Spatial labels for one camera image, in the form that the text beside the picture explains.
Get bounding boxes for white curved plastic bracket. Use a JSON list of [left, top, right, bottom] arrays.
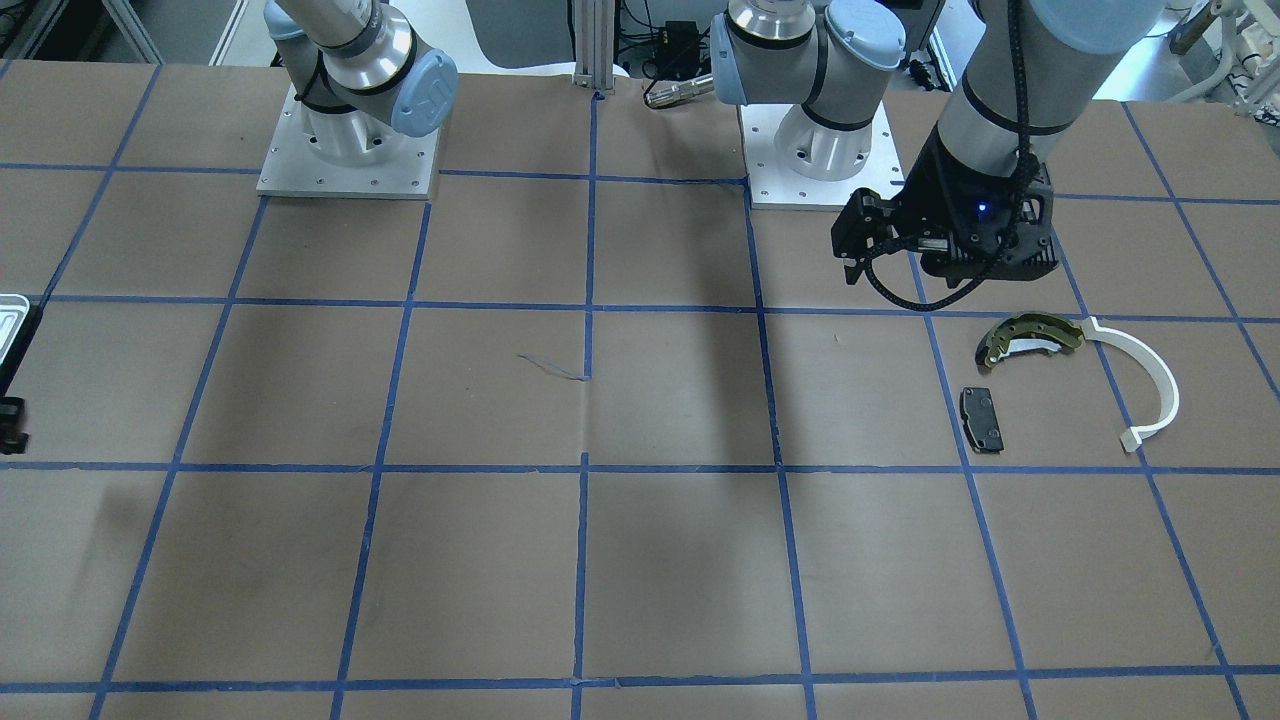
[[1082, 316, 1181, 454]]

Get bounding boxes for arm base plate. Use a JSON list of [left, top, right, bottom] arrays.
[[256, 86, 443, 201], [739, 104, 905, 211]]

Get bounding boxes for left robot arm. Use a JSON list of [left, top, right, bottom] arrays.
[[710, 1, 1162, 288]]

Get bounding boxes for aluminium frame post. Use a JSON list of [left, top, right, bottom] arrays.
[[570, 0, 616, 96]]

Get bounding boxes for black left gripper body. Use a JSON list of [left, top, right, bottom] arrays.
[[831, 131, 1059, 281]]

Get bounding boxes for black brake pad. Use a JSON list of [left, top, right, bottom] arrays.
[[957, 386, 1005, 454]]

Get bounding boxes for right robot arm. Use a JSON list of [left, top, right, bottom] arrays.
[[262, 1, 460, 167]]

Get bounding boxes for olive brake shoe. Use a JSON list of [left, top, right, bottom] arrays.
[[975, 311, 1085, 369]]

